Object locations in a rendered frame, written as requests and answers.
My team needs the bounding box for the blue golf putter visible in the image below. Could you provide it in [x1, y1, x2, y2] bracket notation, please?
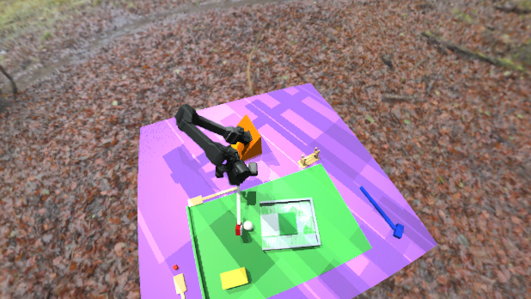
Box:
[359, 186, 404, 239]

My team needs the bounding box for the white ball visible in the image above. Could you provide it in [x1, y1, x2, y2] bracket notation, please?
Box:
[243, 221, 253, 230]

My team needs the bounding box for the yellow rectangular block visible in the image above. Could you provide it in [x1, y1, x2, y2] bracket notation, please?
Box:
[220, 267, 248, 290]

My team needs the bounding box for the green flat mat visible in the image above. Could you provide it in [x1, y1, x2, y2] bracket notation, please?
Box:
[190, 164, 372, 299]

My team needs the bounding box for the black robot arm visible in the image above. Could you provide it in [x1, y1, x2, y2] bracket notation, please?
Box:
[175, 104, 253, 186]

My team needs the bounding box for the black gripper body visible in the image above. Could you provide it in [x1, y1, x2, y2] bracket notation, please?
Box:
[215, 162, 258, 179]

